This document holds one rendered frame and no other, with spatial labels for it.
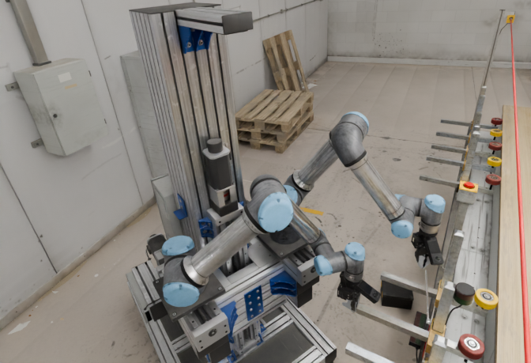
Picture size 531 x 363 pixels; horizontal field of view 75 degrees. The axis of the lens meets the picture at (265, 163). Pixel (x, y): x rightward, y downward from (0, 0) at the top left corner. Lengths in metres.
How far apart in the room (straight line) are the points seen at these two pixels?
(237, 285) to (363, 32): 7.81
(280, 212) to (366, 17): 7.93
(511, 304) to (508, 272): 0.18
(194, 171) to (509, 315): 1.34
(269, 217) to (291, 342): 1.32
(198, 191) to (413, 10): 7.68
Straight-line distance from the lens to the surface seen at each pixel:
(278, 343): 2.28
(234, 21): 0.96
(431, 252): 1.58
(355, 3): 8.83
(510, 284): 1.85
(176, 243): 1.34
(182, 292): 1.22
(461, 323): 2.00
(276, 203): 1.05
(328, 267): 1.36
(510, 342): 1.64
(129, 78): 3.40
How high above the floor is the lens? 2.12
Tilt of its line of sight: 29 degrees down
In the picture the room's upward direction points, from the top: 5 degrees counter-clockwise
